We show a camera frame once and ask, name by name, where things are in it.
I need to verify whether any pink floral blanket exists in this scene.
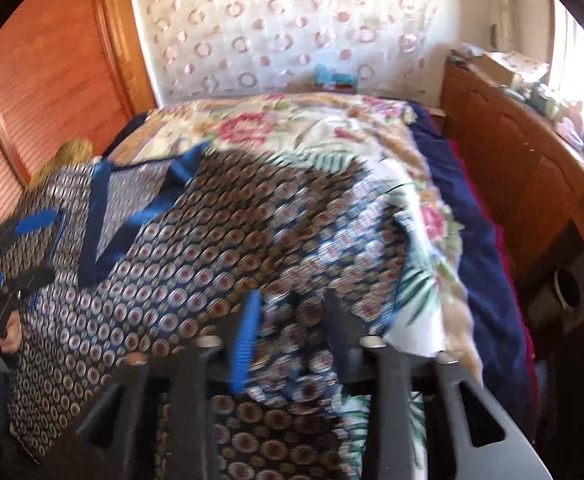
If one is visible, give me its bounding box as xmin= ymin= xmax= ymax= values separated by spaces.
xmin=132 ymin=94 xmax=485 ymax=386

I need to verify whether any ring pattern white curtain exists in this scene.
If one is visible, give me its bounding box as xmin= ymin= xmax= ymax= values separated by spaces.
xmin=124 ymin=0 xmax=445 ymax=108

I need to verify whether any wooden wardrobe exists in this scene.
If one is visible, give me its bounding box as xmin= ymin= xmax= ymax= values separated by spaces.
xmin=0 ymin=0 xmax=159 ymax=241

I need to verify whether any blue toy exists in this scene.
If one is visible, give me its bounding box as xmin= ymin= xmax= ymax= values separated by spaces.
xmin=312 ymin=64 xmax=359 ymax=92

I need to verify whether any window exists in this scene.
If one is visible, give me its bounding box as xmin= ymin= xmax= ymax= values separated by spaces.
xmin=549 ymin=0 xmax=584 ymax=131

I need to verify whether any cluster of bottles and boxes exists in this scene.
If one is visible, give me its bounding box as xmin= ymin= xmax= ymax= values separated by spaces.
xmin=447 ymin=45 xmax=584 ymax=176

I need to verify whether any wooden dresser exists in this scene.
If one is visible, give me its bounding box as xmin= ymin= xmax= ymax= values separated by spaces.
xmin=439 ymin=60 xmax=584 ymax=306

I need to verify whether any navy circle print garment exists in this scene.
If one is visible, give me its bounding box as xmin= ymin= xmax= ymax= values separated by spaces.
xmin=0 ymin=141 xmax=423 ymax=480

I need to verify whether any yellow plush cushion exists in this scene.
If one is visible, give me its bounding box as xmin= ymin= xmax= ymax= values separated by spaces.
xmin=30 ymin=139 xmax=95 ymax=186

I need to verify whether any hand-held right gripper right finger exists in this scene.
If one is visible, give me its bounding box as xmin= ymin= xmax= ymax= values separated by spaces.
xmin=322 ymin=290 xmax=554 ymax=480

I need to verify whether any dark blue blanket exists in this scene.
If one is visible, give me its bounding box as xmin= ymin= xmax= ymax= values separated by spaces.
xmin=444 ymin=137 xmax=540 ymax=366

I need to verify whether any white round container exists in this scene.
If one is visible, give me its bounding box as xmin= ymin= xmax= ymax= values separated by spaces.
xmin=547 ymin=266 xmax=584 ymax=311

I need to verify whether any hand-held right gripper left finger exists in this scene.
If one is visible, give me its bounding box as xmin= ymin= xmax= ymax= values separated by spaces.
xmin=74 ymin=289 xmax=263 ymax=480

